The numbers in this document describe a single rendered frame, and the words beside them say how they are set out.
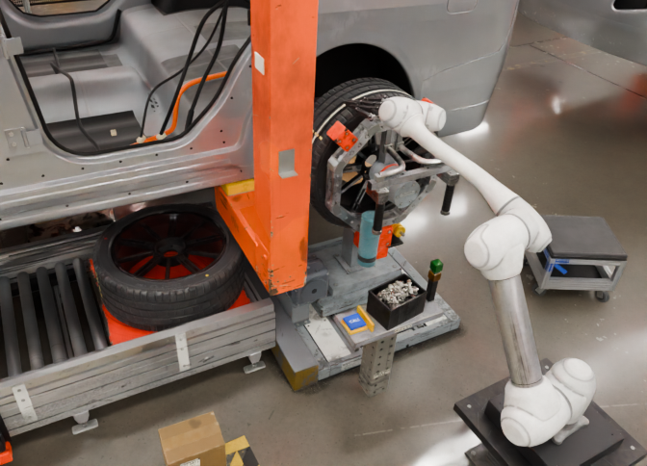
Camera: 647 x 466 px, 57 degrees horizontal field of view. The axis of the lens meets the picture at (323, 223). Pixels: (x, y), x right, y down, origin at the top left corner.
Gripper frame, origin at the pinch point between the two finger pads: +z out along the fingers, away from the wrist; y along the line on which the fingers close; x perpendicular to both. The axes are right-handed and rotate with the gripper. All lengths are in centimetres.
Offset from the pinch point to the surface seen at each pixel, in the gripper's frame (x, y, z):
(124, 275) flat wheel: -18, -101, 58
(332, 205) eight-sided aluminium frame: -29.9, -30.4, 1.2
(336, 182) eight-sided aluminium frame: -20.2, -25.1, -1.2
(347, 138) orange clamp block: -3.8, -14.8, -6.0
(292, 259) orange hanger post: -27, -61, -2
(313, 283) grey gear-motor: -63, -53, 11
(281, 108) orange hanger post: 35, -40, -11
